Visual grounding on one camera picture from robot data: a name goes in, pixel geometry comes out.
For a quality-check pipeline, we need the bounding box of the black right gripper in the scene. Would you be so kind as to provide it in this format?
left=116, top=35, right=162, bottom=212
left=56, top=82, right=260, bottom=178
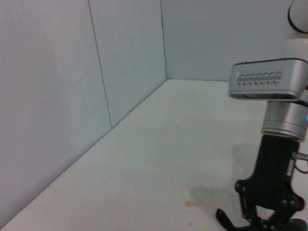
left=215, top=134, right=305, bottom=231

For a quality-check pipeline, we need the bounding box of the dark blue rag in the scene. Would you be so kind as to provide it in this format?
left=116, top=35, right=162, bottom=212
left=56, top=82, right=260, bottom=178
left=286, top=217, right=308, bottom=231

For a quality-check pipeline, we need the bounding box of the right gripper cable with plug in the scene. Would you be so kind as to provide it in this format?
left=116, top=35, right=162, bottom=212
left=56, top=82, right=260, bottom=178
left=292, top=151, right=308, bottom=174

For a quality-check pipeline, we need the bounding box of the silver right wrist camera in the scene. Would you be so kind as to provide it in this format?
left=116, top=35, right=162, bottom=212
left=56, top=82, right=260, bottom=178
left=228, top=57, right=308, bottom=100

